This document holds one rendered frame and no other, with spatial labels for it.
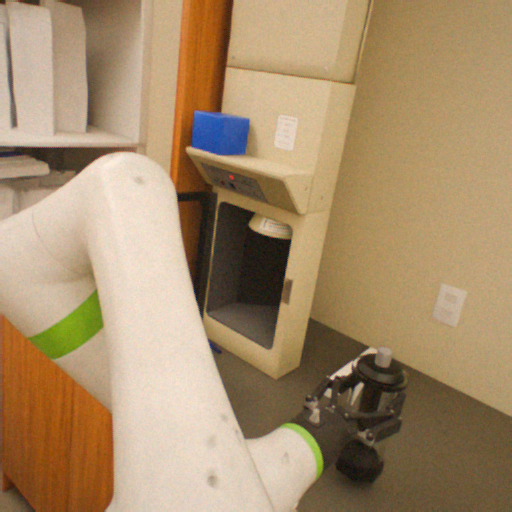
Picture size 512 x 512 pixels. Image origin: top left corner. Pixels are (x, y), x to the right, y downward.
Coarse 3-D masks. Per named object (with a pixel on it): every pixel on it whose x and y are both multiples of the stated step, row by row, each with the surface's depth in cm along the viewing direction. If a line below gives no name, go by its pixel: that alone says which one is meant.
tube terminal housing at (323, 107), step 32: (224, 96) 127; (256, 96) 120; (288, 96) 114; (320, 96) 109; (352, 96) 115; (256, 128) 122; (320, 128) 110; (288, 160) 117; (320, 160) 113; (224, 192) 133; (320, 192) 118; (288, 224) 120; (320, 224) 123; (288, 256) 122; (320, 256) 128; (288, 320) 126; (256, 352) 135; (288, 352) 132
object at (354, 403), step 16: (352, 384) 97; (384, 384) 91; (400, 384) 91; (352, 400) 96; (368, 400) 93; (384, 400) 92; (352, 448) 97; (384, 448) 98; (352, 464) 98; (368, 464) 97
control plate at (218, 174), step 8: (208, 168) 123; (216, 168) 121; (208, 176) 128; (216, 176) 125; (224, 176) 122; (232, 176) 119; (240, 176) 116; (216, 184) 129; (240, 184) 120; (248, 184) 117; (256, 184) 114; (240, 192) 124; (248, 192) 121; (256, 192) 118; (264, 200) 119
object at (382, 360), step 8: (384, 352) 93; (392, 352) 94; (360, 360) 96; (368, 360) 95; (376, 360) 94; (384, 360) 93; (392, 360) 97; (360, 368) 94; (368, 368) 93; (376, 368) 93; (384, 368) 93; (392, 368) 94; (400, 368) 94; (368, 376) 92; (376, 376) 91; (384, 376) 91; (392, 376) 91; (400, 376) 93
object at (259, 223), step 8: (256, 216) 131; (264, 216) 129; (248, 224) 134; (256, 224) 130; (264, 224) 128; (272, 224) 127; (280, 224) 127; (264, 232) 128; (272, 232) 127; (280, 232) 127; (288, 232) 127
